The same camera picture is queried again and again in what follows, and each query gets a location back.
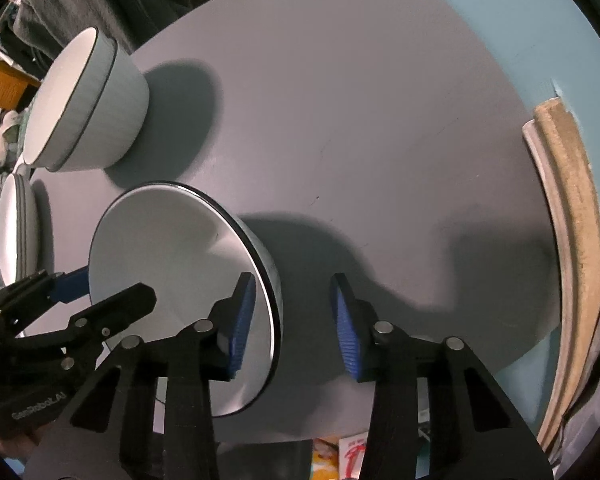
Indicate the beige rug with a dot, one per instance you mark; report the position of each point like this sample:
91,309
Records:
575,185

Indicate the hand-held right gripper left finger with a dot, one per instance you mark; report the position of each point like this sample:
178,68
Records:
242,330

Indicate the yellow printed package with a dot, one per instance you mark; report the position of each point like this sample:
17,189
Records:
325,460

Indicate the dark grey fuzzy garment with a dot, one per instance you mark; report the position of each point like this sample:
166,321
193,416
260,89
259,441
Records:
55,15

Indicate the grey cloth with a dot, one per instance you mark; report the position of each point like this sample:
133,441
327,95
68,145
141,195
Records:
595,400

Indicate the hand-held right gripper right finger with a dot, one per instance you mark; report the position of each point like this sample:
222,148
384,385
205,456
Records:
347,335

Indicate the white plate with black rim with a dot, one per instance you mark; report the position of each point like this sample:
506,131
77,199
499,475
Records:
7,230
170,260
31,225

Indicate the person's left hand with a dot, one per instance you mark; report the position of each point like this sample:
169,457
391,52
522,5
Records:
12,447

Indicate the white plush toy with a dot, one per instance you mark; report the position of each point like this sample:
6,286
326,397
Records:
5,125

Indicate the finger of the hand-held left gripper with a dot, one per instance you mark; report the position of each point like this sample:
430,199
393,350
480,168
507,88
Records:
70,285
130,302

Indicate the orange wooden shelf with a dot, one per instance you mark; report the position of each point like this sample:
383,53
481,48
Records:
0,82

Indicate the red and white printed package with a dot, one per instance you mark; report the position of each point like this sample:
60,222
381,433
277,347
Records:
352,457

